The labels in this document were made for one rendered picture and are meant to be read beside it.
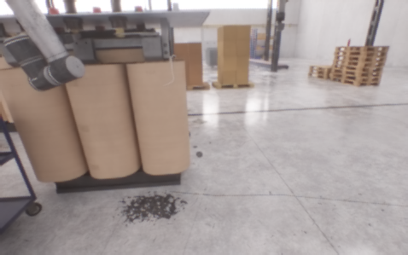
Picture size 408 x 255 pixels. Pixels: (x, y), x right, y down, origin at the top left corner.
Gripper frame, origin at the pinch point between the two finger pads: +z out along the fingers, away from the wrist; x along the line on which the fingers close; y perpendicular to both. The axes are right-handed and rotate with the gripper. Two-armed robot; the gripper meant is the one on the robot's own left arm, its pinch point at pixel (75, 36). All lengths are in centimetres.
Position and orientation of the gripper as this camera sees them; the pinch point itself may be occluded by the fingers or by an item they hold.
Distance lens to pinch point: 155.5
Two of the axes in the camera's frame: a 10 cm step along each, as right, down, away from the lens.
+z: 2.5, -5.5, 8.0
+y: -0.8, -8.3, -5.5
